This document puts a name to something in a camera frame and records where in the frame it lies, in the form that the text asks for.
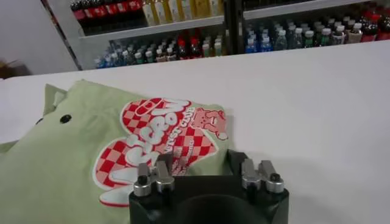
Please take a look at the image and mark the white beverage display shelf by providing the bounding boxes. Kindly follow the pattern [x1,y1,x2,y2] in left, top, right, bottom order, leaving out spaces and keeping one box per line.
[41,0,237,71]
[231,0,390,55]

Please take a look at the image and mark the cola bottle red cap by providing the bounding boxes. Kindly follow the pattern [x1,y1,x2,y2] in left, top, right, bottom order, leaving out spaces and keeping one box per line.
[377,12,390,41]
[362,12,378,43]
[176,38,189,60]
[83,0,98,30]
[117,0,130,27]
[94,0,108,29]
[71,0,88,30]
[105,0,119,28]
[129,0,143,26]
[189,37,202,59]

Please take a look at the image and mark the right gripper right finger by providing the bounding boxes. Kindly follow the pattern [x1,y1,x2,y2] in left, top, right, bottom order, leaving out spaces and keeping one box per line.
[227,149,285,194]

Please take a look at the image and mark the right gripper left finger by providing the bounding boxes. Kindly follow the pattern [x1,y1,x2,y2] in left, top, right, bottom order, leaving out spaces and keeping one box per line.
[133,152,177,197]

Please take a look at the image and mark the open brown cardboard box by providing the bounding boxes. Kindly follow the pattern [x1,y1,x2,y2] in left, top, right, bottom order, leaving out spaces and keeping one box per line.
[0,59,31,79]

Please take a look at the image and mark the light green printed t-shirt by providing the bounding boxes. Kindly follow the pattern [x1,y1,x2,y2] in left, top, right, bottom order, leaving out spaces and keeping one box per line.
[0,79,236,224]

